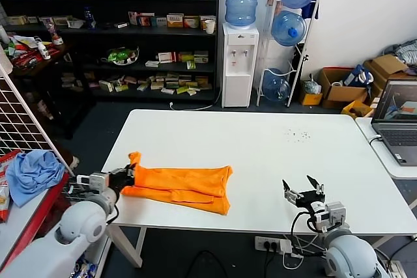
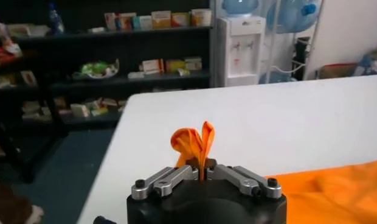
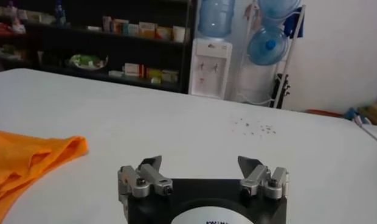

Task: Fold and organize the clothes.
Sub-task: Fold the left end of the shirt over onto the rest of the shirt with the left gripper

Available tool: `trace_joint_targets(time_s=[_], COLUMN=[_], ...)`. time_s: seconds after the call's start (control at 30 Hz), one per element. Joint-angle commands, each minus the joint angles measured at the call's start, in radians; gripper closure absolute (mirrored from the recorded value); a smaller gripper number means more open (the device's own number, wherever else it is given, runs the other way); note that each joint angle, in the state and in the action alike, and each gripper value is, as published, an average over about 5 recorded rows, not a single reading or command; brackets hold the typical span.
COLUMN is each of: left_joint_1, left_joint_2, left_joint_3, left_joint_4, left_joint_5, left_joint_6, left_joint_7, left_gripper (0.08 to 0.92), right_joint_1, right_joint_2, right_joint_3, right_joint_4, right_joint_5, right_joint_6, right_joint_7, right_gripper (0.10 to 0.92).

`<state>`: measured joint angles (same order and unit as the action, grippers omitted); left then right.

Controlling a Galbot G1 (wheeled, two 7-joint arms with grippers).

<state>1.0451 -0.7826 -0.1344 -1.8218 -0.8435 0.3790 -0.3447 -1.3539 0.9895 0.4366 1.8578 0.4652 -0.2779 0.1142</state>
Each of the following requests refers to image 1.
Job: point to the red white flat box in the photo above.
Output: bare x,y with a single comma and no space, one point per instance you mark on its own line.
166,57

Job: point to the open red-edged cardboard box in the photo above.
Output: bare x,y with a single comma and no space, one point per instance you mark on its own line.
345,94

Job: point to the white power adapter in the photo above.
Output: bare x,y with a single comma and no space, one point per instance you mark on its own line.
285,246

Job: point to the white water dispenser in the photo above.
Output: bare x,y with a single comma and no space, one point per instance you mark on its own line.
239,79

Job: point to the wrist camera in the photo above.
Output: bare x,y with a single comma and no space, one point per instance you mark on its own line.
334,214
97,181

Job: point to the white green medicine box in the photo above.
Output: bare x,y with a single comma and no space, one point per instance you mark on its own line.
161,22

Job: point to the red white shelf cart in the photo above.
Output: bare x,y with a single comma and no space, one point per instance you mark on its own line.
23,226

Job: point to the bright green box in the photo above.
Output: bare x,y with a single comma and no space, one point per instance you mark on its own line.
191,65

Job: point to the white green tilted box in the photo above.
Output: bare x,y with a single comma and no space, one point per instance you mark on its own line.
106,86

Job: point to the light blue crumpled cloth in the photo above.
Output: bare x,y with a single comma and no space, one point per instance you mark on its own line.
32,174

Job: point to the dark blue hanging cloth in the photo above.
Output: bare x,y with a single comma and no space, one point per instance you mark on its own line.
311,8

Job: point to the large white table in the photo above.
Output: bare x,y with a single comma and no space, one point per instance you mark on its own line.
244,134

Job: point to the white paper cup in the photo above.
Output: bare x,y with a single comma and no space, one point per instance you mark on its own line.
209,27

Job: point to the striped clothes pile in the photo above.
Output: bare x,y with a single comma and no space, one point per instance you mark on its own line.
405,53

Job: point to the white power strip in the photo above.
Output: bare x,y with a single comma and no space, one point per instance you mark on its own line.
265,243

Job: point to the small flat white box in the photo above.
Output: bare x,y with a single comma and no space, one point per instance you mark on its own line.
120,25

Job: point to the red blue medicine box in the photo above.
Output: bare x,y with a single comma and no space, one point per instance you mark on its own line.
145,20

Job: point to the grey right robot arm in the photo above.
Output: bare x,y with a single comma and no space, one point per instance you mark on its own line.
352,255

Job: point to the open white box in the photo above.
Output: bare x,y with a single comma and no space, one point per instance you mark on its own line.
75,24

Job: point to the yellow plastic bin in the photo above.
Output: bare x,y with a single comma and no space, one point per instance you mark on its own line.
356,108

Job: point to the black shelf unit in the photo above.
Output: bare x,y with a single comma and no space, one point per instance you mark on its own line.
130,32

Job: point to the yellow stacked box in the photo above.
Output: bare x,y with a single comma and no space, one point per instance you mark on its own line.
156,85

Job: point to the green white bowl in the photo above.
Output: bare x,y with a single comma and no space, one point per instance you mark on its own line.
120,56

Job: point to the grey open laptop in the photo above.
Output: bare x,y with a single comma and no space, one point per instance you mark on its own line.
395,128

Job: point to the blue white packet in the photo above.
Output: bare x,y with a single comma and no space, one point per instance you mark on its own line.
83,268

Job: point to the lime green flat box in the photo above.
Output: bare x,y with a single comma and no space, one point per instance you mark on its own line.
182,90

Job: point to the white medicine bottle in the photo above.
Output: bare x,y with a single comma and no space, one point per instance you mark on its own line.
44,50

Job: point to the blue plastic bottle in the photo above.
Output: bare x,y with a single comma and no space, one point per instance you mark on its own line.
88,19

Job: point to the orange t-shirt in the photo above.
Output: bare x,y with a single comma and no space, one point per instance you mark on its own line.
182,183

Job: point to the blue white bag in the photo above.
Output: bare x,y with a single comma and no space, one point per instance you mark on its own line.
356,76

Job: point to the clear plastic bag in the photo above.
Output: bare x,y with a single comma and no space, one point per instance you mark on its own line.
312,85

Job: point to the grey floor power strip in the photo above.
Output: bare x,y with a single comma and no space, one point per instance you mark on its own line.
395,266

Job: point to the small white desk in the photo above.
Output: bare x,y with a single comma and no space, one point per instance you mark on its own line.
387,161

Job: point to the yellow green medicine box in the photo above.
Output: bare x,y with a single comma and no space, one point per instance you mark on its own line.
185,56

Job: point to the red cream medicine box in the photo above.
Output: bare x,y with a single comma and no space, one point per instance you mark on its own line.
191,22

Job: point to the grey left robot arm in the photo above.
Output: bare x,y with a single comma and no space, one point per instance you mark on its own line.
65,235

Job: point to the pink drink bottle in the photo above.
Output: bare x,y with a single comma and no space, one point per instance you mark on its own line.
53,34

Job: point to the small yellow box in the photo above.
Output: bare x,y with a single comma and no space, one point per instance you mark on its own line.
311,99

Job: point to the green beige medicine box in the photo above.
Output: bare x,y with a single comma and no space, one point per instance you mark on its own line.
201,57

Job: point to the large brown cardboard box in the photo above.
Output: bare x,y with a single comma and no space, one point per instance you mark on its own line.
387,66

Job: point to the orange snack bag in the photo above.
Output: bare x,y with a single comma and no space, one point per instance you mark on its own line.
4,200

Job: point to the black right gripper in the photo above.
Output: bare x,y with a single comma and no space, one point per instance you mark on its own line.
311,198

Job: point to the white red medicine box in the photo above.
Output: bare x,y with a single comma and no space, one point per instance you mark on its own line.
132,18

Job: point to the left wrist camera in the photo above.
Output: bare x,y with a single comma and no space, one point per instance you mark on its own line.
97,181

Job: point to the dark wooden side table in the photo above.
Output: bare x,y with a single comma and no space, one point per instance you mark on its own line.
62,63

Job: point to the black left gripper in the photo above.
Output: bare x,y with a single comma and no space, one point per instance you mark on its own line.
119,178

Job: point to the white metal jug rack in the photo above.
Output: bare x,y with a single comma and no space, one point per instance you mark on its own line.
304,53

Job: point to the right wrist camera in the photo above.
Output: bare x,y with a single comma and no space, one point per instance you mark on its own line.
334,214

